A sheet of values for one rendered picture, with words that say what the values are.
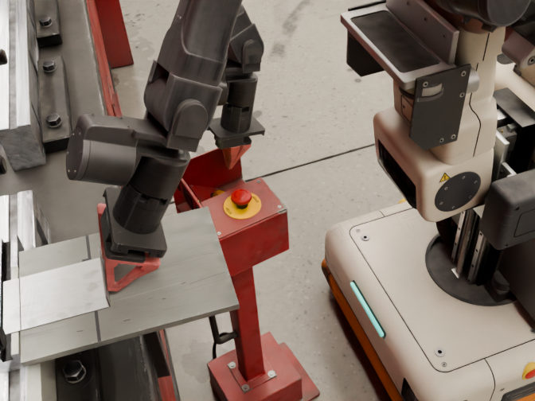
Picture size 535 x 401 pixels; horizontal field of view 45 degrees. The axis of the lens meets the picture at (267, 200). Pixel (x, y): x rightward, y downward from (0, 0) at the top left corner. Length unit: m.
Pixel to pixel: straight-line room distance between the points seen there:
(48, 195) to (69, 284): 0.36
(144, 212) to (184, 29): 0.21
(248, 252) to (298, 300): 0.82
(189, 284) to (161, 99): 0.25
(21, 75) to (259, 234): 0.55
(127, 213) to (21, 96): 0.58
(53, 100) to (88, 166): 0.69
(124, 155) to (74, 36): 0.96
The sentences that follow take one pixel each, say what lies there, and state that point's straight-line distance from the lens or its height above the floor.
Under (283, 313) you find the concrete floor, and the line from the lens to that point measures 2.01.
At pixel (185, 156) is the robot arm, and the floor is 1.17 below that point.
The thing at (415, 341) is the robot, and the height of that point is 0.28.
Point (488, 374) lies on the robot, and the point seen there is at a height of 0.27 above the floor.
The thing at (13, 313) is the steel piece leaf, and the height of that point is 1.00.
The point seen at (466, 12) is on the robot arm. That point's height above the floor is 1.22.
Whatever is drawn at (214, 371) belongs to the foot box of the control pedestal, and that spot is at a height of 0.12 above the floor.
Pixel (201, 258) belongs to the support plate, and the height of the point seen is 1.00.
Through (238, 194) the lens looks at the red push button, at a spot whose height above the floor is 0.81.
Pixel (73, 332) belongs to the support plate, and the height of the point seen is 1.00.
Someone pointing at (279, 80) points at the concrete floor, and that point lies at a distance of 2.93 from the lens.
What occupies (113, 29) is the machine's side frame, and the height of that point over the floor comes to 0.20.
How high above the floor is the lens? 1.64
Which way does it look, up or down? 45 degrees down
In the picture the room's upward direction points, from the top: 5 degrees counter-clockwise
